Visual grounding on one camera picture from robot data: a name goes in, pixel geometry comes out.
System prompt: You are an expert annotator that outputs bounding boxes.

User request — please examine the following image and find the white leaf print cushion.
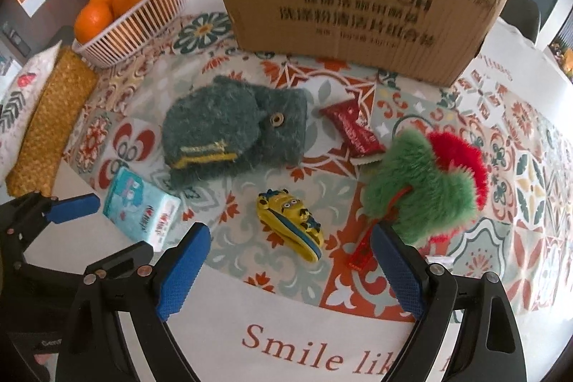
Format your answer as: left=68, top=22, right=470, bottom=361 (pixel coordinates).
left=0, top=41, right=63, bottom=181

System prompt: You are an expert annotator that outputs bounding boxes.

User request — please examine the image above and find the red snack packet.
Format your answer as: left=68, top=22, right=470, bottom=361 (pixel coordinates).
left=319, top=99, right=386, bottom=166

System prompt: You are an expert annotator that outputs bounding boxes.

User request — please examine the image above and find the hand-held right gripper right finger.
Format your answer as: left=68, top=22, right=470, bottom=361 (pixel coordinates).
left=371, top=223, right=526, bottom=382

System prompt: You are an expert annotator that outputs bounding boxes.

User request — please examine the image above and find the patterned tablecloth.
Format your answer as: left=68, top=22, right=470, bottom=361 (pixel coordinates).
left=63, top=0, right=573, bottom=382

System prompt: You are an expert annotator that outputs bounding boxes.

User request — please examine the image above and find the small red packet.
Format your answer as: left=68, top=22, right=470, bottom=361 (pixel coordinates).
left=347, top=236, right=374, bottom=271

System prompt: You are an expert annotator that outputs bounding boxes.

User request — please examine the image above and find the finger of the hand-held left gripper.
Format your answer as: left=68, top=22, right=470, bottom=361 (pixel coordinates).
left=0, top=192, right=100, bottom=275

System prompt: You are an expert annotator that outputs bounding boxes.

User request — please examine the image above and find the dark chair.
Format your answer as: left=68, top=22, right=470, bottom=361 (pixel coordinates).
left=499, top=0, right=544, bottom=40

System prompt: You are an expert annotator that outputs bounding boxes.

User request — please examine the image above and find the dark green fuzzy pouch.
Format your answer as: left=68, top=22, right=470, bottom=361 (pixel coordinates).
left=161, top=74, right=309, bottom=190

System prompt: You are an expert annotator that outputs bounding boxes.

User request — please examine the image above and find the yellow cartoon figure toy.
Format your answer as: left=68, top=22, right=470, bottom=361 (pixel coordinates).
left=256, top=188, right=325, bottom=264

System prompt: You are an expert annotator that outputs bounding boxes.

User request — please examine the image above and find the green and red plush toy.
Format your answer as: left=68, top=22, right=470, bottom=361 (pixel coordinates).
left=362, top=127, right=490, bottom=248

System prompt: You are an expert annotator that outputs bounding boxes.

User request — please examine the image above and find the yellow woven mat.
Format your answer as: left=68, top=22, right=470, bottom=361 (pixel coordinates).
left=5, top=48, right=99, bottom=198

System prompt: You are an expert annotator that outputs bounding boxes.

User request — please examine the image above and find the tissue pack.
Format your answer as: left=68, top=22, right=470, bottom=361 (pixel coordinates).
left=103, top=166, right=182, bottom=252

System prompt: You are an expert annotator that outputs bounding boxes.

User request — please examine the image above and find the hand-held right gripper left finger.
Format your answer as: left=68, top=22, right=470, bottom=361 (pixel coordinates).
left=56, top=223, right=211, bottom=382

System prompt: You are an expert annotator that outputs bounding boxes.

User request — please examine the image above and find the white slatted basket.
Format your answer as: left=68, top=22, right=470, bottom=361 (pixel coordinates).
left=72, top=0, right=189, bottom=69

